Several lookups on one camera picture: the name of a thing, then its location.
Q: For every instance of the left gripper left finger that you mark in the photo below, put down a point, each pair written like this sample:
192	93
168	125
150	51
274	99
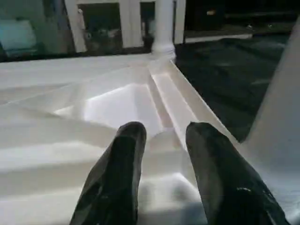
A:
115	183

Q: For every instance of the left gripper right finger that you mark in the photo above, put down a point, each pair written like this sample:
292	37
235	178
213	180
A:
225	183

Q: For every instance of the white plastic table top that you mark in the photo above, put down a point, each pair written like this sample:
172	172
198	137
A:
70	117

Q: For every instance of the white plastic table leg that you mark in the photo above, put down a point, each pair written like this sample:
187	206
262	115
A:
281	108
164	26

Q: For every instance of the black table mat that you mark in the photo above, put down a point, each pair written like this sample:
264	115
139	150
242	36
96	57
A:
229	79

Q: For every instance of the white glass door cabinet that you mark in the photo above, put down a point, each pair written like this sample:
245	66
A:
122	23

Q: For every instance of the teal plastic stool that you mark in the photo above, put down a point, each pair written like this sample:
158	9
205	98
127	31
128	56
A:
18	35

